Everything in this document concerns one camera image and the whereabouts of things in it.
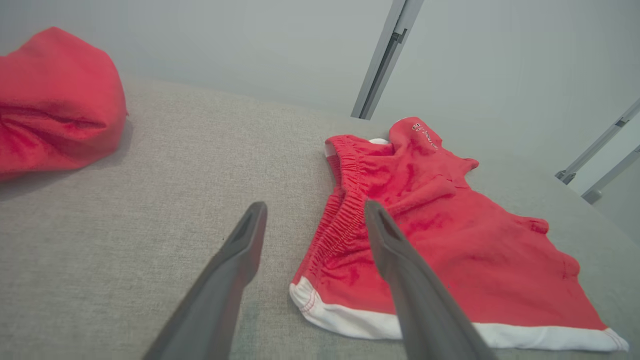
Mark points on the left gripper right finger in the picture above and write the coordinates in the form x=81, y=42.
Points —
x=425, y=320

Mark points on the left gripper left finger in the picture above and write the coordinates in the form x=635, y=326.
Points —
x=215, y=310

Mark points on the red shorts white trim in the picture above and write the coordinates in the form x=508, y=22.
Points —
x=490, y=260

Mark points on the red basketball jersey white sleeves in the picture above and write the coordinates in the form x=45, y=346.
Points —
x=55, y=100

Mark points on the grey metal partition rail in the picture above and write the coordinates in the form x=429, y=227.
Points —
x=612, y=175
x=600, y=145

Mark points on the grey partition post with feet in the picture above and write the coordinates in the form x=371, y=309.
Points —
x=382, y=60

